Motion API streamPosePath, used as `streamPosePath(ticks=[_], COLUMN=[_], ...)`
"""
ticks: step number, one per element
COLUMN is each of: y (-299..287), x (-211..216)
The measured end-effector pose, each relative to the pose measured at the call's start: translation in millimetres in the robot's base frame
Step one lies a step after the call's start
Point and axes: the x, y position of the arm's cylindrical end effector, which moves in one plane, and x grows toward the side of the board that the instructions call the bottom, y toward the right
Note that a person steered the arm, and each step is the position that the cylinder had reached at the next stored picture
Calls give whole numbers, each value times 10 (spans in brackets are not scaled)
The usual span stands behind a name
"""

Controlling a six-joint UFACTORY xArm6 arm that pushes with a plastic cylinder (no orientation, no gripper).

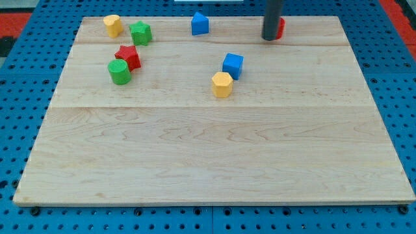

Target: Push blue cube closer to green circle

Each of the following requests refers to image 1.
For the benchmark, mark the yellow hexagon block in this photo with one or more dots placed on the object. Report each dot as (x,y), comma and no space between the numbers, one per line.
(222,84)

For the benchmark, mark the blue triangle block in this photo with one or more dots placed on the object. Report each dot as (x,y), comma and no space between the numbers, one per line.
(199,24)

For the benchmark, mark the light wooden board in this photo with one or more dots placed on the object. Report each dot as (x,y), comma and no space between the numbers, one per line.
(299,128)

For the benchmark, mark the green cylinder block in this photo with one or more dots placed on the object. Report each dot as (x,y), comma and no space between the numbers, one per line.
(119,71)

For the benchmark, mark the red star block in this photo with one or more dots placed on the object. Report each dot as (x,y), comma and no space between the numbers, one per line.
(130,55)

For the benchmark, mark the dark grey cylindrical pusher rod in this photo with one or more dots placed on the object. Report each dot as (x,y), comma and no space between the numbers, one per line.
(271,20)

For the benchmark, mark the green star block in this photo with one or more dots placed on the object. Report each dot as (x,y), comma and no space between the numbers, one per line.
(140,33)

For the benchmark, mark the yellow heart block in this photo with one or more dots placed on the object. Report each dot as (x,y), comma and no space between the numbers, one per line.
(113,25)

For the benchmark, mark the red block behind rod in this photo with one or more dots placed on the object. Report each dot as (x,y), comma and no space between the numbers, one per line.
(281,28)

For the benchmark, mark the blue cube block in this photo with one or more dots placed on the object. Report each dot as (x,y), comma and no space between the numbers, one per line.
(233,64)

